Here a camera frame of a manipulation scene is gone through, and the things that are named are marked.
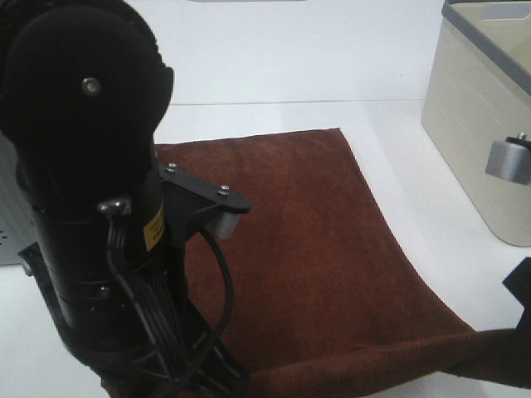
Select brown towel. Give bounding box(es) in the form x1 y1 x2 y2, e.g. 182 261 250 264
156 129 530 397

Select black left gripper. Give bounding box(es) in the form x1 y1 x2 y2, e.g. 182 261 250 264
20 231 250 397

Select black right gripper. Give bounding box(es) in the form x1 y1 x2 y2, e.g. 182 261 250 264
503 257 530 332

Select grey perforated plastic basket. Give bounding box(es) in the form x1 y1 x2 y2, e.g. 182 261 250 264
1 134 35 266

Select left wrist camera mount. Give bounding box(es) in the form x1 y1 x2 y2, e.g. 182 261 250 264
159 164 252 245

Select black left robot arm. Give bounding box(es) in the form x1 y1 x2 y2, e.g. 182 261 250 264
1 1 251 397

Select beige plastic bin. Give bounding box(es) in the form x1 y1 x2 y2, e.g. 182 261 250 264
421 1 530 247

